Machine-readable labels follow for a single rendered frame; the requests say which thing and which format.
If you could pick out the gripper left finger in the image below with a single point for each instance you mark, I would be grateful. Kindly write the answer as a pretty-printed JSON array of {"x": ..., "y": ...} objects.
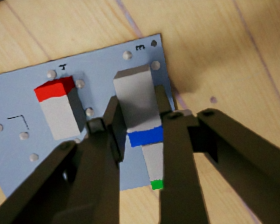
[{"x": 92, "y": 173}]

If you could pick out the grey block with green end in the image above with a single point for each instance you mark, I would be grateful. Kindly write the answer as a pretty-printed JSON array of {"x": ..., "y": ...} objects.
[{"x": 153, "y": 155}]

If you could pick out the white block with red end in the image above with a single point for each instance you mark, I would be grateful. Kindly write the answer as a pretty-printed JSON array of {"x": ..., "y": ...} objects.
[{"x": 62, "y": 108}]

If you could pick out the grey metal bar with blue end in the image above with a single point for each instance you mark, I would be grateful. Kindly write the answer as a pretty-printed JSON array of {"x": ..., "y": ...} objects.
[{"x": 136, "y": 94}]

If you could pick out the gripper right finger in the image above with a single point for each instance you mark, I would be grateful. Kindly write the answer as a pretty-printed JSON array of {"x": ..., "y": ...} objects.
[{"x": 249, "y": 163}]

